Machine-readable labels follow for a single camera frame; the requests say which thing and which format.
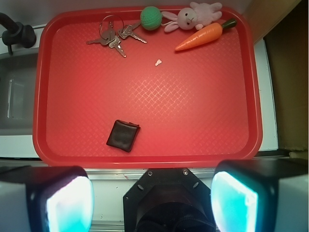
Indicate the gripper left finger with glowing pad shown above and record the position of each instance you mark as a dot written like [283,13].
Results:
[45,199]

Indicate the small white crumb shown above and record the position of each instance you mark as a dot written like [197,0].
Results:
[158,62]

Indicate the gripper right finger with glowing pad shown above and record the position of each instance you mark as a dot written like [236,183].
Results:
[261,195]

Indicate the silver key bunch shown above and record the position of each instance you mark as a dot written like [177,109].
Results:
[112,38]

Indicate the orange toy carrot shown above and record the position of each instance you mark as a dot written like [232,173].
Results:
[206,35]

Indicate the dark brown leather wallet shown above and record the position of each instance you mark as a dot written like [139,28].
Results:
[123,135]

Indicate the pink plush bunny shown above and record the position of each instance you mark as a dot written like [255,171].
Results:
[197,16]

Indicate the green ball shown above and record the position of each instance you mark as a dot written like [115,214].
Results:
[150,18]

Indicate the red plastic tray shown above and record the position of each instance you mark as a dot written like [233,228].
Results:
[196,108]

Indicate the grey sink basin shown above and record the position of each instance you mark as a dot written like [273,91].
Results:
[17,87]

